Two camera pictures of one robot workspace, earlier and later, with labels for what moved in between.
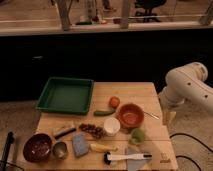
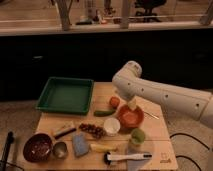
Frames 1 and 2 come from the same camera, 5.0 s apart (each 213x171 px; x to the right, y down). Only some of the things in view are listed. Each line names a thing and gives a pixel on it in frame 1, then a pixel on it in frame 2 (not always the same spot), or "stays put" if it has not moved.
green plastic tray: [66, 95] stays put
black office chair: [149, 16] stays put
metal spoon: [156, 117] stays put
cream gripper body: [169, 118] → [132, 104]
